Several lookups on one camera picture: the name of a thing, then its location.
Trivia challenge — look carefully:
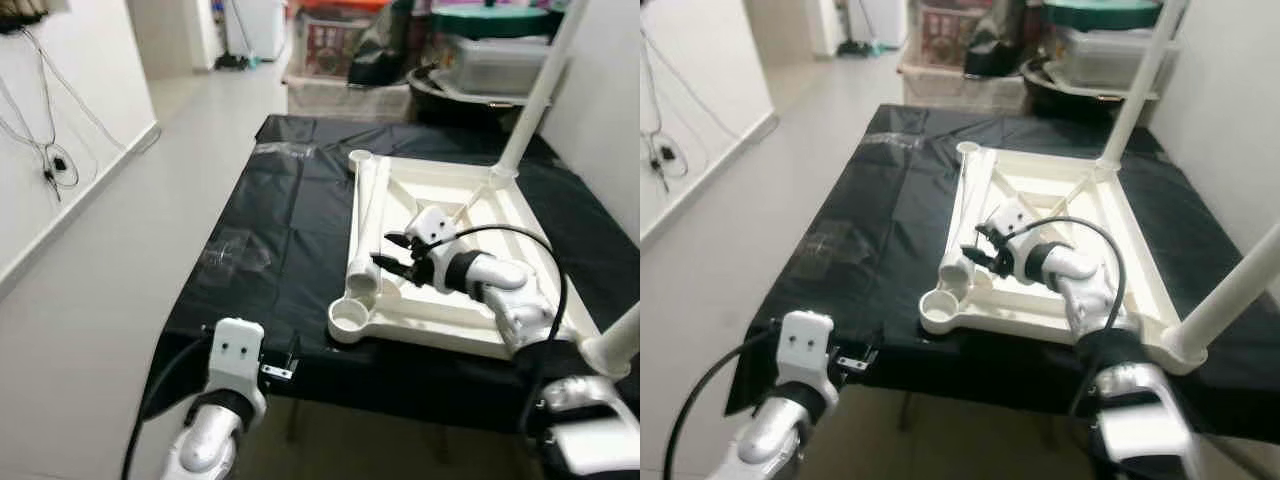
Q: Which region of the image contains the white plastic table leg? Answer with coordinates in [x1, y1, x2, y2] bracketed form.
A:
[938, 145, 992, 292]
[495, 0, 592, 182]
[1160, 222, 1280, 377]
[580, 300, 641, 382]
[345, 155, 397, 302]
[1100, 0, 1192, 172]

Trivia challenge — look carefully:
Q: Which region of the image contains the white plastic children table top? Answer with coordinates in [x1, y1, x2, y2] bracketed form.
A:
[918, 142, 1212, 377]
[327, 150, 627, 364]

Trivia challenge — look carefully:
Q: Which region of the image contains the black tablecloth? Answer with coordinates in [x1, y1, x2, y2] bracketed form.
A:
[140, 113, 641, 438]
[725, 103, 1280, 448]

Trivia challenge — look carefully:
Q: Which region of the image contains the black wok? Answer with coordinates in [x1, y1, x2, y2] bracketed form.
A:
[1022, 55, 1132, 117]
[408, 65, 532, 127]

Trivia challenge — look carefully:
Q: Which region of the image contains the beige table cover cloth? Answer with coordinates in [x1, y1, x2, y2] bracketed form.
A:
[895, 62, 1032, 112]
[283, 70, 422, 120]

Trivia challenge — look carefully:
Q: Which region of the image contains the black bag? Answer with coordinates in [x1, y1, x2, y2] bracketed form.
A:
[347, 0, 417, 90]
[962, 0, 1032, 80]

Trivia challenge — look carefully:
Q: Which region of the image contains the clear storage box orange lid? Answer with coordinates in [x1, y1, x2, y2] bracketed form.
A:
[295, 0, 387, 82]
[912, 0, 987, 74]

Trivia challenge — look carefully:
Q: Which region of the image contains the clear container with green lid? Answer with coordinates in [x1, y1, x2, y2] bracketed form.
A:
[1045, 0, 1172, 92]
[432, 3, 562, 97]

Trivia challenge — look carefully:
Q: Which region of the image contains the mop with green head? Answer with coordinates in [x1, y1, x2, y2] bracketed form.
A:
[215, 0, 260, 72]
[835, 0, 882, 59]

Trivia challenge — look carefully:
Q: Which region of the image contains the white chest appliance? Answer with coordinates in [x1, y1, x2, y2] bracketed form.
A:
[855, 0, 907, 50]
[235, 0, 292, 62]

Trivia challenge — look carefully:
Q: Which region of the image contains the black router with antennas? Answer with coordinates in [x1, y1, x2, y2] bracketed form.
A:
[0, 0, 51, 32]

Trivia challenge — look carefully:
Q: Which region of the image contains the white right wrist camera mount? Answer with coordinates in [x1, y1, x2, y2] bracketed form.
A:
[405, 205, 461, 263]
[985, 198, 1042, 263]

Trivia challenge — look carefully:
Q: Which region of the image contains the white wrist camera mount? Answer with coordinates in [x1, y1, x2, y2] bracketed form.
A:
[405, 205, 461, 263]
[985, 198, 1042, 263]
[205, 318, 267, 402]
[772, 310, 837, 397]

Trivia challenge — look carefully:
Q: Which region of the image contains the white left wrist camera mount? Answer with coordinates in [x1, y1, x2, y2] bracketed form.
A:
[205, 318, 267, 402]
[772, 310, 837, 397]

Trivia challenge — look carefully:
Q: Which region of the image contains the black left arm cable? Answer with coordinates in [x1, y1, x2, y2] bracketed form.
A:
[662, 325, 782, 480]
[120, 335, 214, 480]

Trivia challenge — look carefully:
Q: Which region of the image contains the black wall cable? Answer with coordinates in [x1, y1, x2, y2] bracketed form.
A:
[640, 25, 777, 197]
[0, 25, 152, 202]

